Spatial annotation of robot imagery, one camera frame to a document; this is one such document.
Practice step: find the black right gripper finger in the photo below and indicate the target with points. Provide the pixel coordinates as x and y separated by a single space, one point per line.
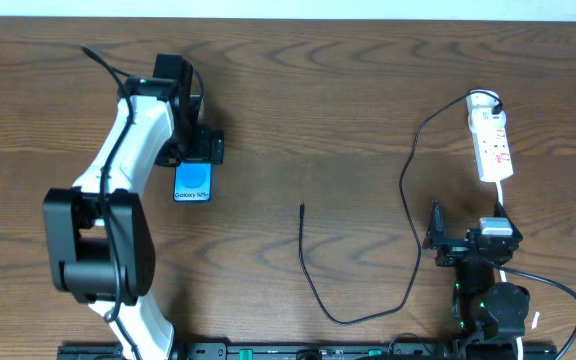
500 212
435 236

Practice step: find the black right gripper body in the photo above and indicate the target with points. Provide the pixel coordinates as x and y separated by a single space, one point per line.
461 245

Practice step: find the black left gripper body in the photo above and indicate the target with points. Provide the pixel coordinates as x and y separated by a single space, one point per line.
203 150

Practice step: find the blue Samsung Galaxy smartphone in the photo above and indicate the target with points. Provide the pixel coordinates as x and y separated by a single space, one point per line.
193 182

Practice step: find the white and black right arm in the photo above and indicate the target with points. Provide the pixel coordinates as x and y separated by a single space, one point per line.
490 310

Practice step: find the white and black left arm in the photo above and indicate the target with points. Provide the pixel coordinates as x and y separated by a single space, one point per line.
99 243

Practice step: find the white power strip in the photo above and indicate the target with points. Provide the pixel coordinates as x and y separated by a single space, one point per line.
487 123

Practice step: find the white paper scrap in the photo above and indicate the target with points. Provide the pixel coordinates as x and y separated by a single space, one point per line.
535 320

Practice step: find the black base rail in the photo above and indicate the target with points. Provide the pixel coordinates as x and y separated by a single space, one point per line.
401 350

